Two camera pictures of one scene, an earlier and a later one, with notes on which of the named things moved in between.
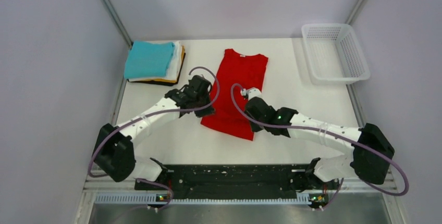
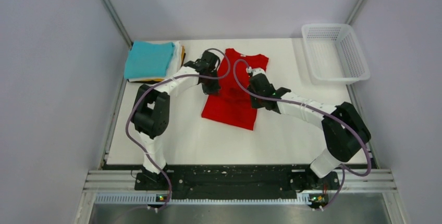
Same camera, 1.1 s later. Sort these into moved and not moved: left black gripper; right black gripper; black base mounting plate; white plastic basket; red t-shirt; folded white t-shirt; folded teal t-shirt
Moved: left black gripper; right black gripper; red t-shirt
Not moved: folded teal t-shirt; black base mounting plate; folded white t-shirt; white plastic basket
